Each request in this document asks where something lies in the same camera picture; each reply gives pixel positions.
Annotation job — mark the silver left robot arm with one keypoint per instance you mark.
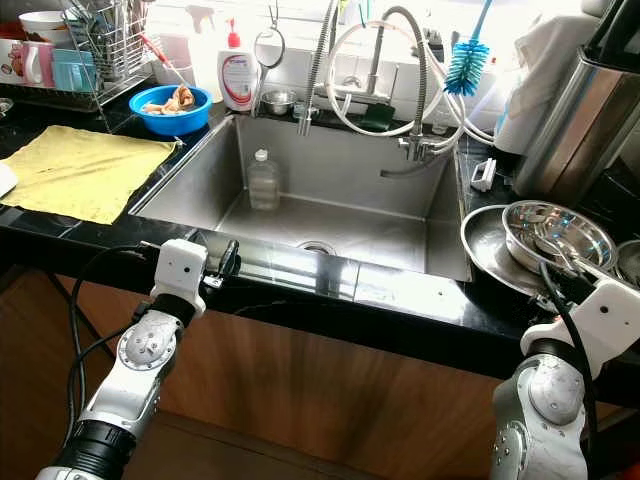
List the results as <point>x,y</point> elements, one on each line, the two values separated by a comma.
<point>135,370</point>

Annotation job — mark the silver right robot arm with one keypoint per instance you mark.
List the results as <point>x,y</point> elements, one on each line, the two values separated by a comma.
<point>545,420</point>

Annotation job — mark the wooden kitchen cabinet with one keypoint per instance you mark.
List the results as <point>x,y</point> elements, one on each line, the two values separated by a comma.
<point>340,390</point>

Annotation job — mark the clear plastic bottle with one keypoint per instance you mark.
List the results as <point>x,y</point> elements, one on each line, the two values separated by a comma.
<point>263,185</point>

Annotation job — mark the stainless steel sink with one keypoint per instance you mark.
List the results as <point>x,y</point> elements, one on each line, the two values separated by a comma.
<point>350,195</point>

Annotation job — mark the blue plastic bowl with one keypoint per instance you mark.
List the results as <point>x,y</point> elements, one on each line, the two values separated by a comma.
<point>172,124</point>

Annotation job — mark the yellow cloth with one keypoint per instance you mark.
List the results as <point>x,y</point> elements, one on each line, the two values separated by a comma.
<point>85,172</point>

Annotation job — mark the small steel bowl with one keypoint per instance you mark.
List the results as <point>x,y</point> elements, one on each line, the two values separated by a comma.
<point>278,101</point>

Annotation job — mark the brown rag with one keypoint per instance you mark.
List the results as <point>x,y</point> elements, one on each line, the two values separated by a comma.
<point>180,98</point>

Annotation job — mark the white red pump soap bottle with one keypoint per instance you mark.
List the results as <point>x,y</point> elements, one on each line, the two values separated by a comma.
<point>238,80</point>

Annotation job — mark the translucent spray bottle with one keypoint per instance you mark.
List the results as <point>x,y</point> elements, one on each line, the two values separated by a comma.
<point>205,62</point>

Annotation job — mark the clear plastic cup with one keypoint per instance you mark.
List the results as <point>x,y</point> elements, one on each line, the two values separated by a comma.
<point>178,58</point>

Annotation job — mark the green sponge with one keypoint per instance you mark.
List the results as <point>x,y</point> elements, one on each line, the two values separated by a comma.
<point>378,117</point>

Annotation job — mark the steel mesh strainer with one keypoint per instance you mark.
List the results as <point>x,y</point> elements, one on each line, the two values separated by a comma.
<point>269,48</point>

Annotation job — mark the white tray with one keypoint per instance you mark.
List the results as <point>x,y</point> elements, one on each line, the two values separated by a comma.
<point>6,180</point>

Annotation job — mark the teal cup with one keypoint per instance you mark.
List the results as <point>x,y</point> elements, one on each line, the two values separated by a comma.
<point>74,70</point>

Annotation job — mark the white plastic clip holder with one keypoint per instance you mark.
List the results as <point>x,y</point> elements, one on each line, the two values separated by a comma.
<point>483,175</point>

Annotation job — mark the small steel dish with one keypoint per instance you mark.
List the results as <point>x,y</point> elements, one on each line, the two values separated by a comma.
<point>5,104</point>

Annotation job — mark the pink mug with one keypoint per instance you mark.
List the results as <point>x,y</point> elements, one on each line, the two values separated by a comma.
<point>38,65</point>

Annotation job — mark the white printed mug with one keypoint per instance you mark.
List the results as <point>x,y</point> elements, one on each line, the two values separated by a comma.
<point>10,62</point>

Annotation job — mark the white ceramic bowl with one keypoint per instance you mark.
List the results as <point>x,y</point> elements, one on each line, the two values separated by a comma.
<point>45,24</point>

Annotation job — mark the black knife sharpener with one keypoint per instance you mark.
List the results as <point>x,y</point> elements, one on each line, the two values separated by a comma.
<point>432,42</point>

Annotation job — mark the blue bottle brush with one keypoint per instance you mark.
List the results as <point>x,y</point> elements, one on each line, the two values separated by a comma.
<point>466,65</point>

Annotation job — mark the steel spoon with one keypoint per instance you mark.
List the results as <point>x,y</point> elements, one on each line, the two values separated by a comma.
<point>570,258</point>

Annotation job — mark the large steel bowl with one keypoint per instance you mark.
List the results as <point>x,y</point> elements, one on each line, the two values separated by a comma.
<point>580,225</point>

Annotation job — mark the large steel container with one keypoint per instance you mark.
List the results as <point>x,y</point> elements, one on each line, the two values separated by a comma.
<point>575,130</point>

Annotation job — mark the white water purifier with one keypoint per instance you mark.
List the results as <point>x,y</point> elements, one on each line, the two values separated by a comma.
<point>545,65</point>

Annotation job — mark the steel lid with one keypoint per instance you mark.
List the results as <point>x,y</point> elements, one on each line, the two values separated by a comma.
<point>630,262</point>

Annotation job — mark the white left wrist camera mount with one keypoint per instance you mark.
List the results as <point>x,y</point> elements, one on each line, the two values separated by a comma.
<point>182,270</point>

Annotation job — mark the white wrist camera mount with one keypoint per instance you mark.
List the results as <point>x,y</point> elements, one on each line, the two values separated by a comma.
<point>605,325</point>
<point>182,270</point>

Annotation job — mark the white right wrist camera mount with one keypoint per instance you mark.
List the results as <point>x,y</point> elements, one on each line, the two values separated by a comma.
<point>605,325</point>

